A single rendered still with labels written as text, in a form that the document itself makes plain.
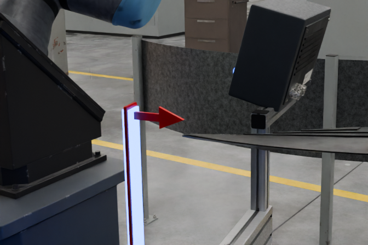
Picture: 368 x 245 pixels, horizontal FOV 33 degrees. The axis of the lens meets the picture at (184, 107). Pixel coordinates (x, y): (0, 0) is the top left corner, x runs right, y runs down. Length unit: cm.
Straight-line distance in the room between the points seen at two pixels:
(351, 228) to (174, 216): 91
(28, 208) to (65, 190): 8
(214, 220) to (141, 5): 242
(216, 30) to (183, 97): 466
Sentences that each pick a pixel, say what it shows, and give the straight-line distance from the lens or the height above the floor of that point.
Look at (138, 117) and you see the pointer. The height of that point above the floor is 118.
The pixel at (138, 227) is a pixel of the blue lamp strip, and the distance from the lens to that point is 72.
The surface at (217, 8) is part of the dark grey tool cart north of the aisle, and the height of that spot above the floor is 73.
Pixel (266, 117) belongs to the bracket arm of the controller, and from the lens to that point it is 118.
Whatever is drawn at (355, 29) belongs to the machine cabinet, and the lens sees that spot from 707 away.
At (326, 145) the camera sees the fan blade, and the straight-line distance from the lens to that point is 55.
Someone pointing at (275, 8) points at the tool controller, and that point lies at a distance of 121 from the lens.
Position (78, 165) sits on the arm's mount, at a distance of 105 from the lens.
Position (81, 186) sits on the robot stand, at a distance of 99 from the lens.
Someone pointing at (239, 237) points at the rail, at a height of 85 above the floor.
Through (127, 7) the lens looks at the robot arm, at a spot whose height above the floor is 127.
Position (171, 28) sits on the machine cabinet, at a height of 15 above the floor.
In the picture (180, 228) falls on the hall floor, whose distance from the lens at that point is 321.
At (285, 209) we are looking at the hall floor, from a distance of 346.
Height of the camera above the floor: 135
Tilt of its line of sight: 14 degrees down
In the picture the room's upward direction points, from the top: 1 degrees counter-clockwise
